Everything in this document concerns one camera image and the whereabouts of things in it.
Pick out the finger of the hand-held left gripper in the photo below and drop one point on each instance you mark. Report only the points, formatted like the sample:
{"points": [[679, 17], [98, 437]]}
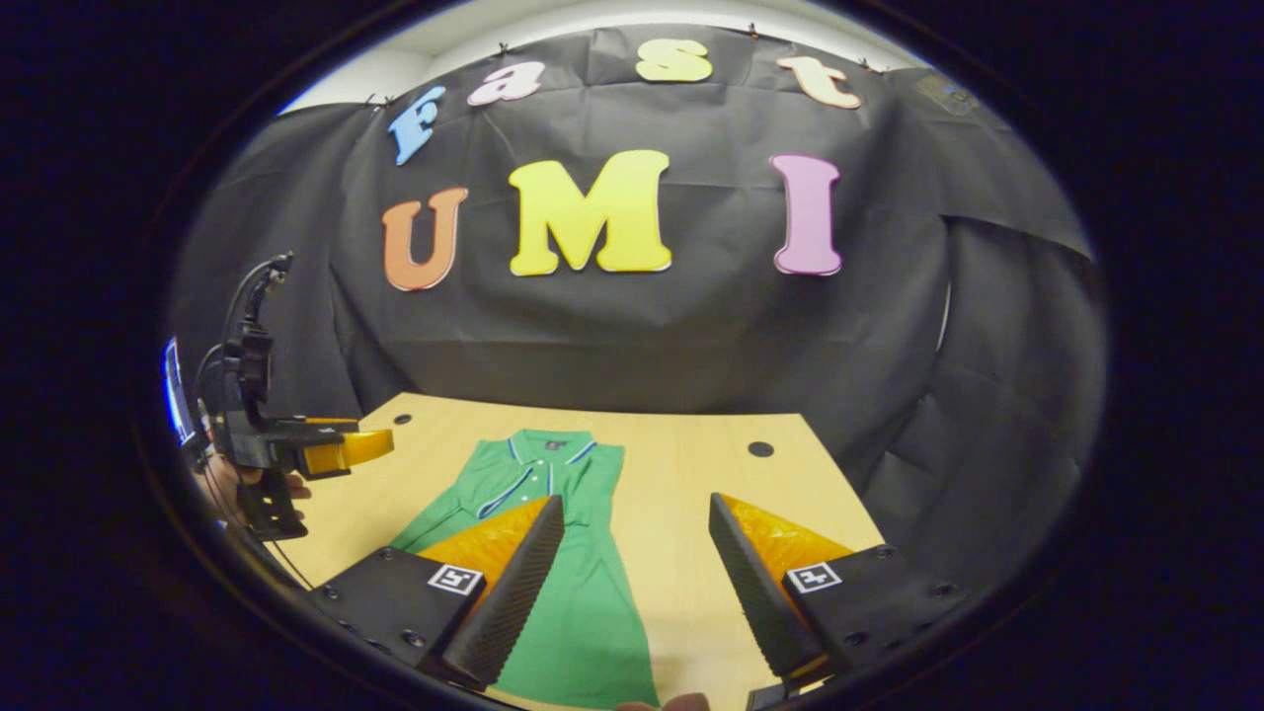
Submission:
{"points": [[316, 424], [346, 452]]}

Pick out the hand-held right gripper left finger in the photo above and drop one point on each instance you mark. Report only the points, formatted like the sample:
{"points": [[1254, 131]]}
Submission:
{"points": [[513, 592]]}

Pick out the row of black cloth clips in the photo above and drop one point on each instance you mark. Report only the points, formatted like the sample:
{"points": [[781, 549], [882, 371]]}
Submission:
{"points": [[502, 47]]}

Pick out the black backdrop cloth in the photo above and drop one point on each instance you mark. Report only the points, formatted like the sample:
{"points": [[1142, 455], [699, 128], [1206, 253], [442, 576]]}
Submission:
{"points": [[691, 336]]}

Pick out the large black table grommet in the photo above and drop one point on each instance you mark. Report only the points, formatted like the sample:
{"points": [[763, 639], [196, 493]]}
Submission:
{"points": [[760, 448]]}

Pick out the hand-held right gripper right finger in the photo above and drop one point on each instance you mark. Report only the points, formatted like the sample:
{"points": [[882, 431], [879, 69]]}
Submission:
{"points": [[755, 592]]}

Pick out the green T-shirt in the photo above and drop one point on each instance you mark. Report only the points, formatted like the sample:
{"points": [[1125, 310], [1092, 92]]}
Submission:
{"points": [[583, 612]]}

